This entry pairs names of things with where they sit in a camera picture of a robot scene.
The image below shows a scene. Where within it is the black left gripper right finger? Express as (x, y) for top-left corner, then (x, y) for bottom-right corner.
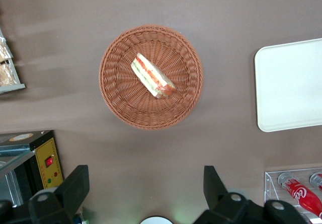
(192, 165), (265, 224)

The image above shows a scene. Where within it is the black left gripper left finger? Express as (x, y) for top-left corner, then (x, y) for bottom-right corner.
(28, 165), (91, 224)

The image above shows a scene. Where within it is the triangle sandwich with tomato filling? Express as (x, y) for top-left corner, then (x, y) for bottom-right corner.
(130, 53), (177, 100)

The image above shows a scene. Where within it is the brown round wicker basket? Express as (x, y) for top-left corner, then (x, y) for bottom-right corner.
(99, 24), (204, 130)

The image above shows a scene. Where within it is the cream rectangular plastic tray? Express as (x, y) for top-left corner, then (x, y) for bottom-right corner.
(254, 37), (322, 133)

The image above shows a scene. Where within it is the black warmer cabinet yellow panel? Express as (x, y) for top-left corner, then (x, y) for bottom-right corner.
(0, 130), (65, 207)

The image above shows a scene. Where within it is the clear acrylic bottle holder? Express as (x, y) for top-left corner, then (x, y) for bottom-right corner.
(264, 167), (322, 224)

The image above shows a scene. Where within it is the red Coca-Cola bottle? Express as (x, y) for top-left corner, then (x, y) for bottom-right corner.
(309, 172), (322, 192)
(277, 172), (322, 218)

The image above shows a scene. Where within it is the wrapped bread package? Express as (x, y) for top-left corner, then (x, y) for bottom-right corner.
(0, 40), (13, 63)
(0, 62), (19, 87)

